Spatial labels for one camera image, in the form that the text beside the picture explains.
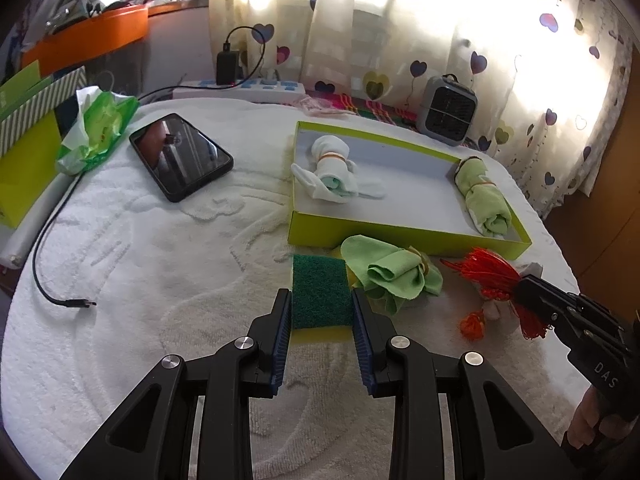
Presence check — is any wooden cabinet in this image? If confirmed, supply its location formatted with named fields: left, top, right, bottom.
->
left=546, top=50, right=639, bottom=320

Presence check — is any black smartphone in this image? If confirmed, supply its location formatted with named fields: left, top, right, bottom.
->
left=129, top=113, right=234, bottom=203

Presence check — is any orange shelf tray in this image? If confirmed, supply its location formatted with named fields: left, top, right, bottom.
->
left=22, top=0, right=212, bottom=79

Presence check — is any green yellow scrub sponge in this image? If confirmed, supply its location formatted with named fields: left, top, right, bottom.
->
left=292, top=255, right=354, bottom=344

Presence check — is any plaid colourful cloth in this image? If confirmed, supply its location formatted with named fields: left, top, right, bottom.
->
left=299, top=90, right=497, bottom=154

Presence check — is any lime green striped box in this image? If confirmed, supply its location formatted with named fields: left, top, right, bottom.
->
left=1, top=61, right=86, bottom=229

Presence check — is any pink plastic packet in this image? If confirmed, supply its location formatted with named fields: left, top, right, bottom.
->
left=294, top=96, right=345, bottom=117

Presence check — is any green towel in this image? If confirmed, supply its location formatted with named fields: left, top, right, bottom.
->
left=454, top=156, right=512, bottom=237

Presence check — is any heart patterned curtain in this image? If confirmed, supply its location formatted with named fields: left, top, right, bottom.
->
left=208, top=0, right=634, bottom=214

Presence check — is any lime green cardboard tray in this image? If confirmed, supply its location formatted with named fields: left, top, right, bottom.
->
left=288, top=122, right=532, bottom=260

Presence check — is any red yarn white cloth bundle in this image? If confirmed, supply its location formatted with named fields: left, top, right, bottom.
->
left=440, top=248, right=550, bottom=341

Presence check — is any white blue power strip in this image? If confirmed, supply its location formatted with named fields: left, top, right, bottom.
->
left=172, top=79, right=306, bottom=105

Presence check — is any grey small desk heater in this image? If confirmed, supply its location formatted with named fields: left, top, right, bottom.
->
left=416, top=74, right=477, bottom=146

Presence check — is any green white tissue pack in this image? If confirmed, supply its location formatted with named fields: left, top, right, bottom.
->
left=55, top=86, right=139, bottom=177

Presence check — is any white sock bundle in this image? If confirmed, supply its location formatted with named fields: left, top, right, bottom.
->
left=291, top=136, right=386, bottom=204

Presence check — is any right hand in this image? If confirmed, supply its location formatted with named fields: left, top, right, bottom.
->
left=567, top=387, right=630, bottom=450

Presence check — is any black charger plug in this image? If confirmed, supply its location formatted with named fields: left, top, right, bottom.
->
left=215, top=41, right=239, bottom=86

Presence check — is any black usb cable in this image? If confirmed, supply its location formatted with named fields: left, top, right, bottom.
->
left=31, top=171, right=98, bottom=310

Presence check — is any light green cloth bundle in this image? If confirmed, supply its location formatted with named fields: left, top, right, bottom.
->
left=332, top=235, right=444, bottom=315

